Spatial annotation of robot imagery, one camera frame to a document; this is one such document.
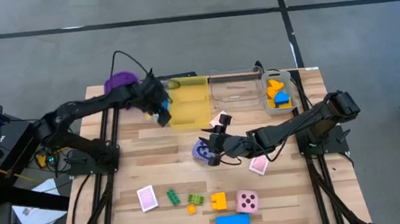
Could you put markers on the pink foam die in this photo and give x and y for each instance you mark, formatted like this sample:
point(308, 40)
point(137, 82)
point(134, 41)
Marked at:
point(247, 201)

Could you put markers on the white paper sheets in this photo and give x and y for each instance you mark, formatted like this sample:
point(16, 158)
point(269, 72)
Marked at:
point(34, 213)

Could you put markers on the black metal mounting frame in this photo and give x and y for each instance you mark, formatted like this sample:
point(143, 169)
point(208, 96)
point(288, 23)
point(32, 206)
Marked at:
point(106, 134)
point(310, 167)

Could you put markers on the dark green toy block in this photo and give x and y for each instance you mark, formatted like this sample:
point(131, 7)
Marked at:
point(173, 197)

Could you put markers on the light green toy block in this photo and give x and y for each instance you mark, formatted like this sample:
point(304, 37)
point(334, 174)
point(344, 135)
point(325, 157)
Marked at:
point(195, 199)

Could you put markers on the blue heart toy block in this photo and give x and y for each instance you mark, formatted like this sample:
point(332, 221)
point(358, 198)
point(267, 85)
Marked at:
point(281, 98)

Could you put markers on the large blue toy block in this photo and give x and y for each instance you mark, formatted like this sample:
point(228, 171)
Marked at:
point(233, 222)

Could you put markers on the orange print card deck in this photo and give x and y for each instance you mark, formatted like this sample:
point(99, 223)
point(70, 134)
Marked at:
point(215, 120)

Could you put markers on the black stand beam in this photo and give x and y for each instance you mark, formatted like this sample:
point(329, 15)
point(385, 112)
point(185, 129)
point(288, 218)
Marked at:
point(33, 199)

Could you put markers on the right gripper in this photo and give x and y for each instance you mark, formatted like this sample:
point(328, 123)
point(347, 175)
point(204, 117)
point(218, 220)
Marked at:
point(232, 143)

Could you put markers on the yellow translucent plastic bin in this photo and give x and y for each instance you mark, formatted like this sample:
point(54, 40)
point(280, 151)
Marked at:
point(188, 105)

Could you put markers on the small orange toy piece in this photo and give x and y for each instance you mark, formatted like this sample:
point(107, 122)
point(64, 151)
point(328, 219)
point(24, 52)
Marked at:
point(148, 115)
point(191, 209)

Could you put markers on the lavender foam die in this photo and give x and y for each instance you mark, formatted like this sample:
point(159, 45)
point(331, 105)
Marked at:
point(198, 152)

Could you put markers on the purple plastic bucket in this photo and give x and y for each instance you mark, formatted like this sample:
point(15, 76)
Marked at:
point(121, 80)

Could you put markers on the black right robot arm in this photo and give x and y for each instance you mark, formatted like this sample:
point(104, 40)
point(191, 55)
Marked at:
point(306, 121)

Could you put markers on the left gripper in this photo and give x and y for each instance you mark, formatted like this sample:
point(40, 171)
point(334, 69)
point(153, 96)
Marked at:
point(151, 92)

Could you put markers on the grey plastic bin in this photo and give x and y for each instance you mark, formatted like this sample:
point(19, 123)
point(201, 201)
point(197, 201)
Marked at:
point(269, 111)

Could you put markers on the yellow tool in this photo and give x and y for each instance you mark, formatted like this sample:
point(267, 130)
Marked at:
point(41, 161)

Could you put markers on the black table edge rail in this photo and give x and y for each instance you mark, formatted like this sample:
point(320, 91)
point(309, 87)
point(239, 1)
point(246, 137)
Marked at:
point(182, 75)

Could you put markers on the black clamp post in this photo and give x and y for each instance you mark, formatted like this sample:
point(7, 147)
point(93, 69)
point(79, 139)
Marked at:
point(258, 66)

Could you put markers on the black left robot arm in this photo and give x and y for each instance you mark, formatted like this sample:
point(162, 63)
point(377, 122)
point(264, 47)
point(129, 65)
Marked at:
point(86, 103)

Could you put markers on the large clear plastic bin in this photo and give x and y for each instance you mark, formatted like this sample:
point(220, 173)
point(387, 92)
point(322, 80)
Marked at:
point(236, 87)

